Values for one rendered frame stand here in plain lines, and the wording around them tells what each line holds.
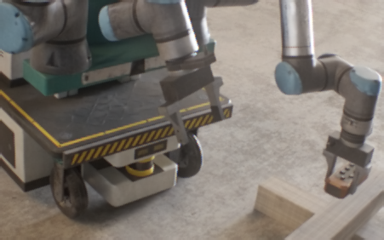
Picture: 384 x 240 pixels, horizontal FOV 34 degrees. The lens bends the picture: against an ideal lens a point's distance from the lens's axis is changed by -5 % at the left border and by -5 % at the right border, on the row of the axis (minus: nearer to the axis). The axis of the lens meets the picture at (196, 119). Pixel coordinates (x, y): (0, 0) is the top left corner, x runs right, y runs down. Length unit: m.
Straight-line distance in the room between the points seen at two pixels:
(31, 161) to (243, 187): 0.78
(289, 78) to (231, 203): 0.72
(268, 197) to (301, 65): 0.66
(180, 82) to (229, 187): 0.93
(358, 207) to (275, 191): 0.33
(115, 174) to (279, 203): 0.55
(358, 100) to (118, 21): 0.65
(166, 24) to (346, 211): 0.86
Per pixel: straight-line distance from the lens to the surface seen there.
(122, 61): 2.00
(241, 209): 2.27
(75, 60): 1.89
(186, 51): 1.49
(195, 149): 2.29
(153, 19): 1.49
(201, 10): 2.14
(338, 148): 1.82
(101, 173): 2.14
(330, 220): 1.95
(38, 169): 2.16
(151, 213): 2.19
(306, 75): 1.71
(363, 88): 1.71
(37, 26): 1.70
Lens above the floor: 1.28
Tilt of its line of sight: 27 degrees down
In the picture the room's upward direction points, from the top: 7 degrees clockwise
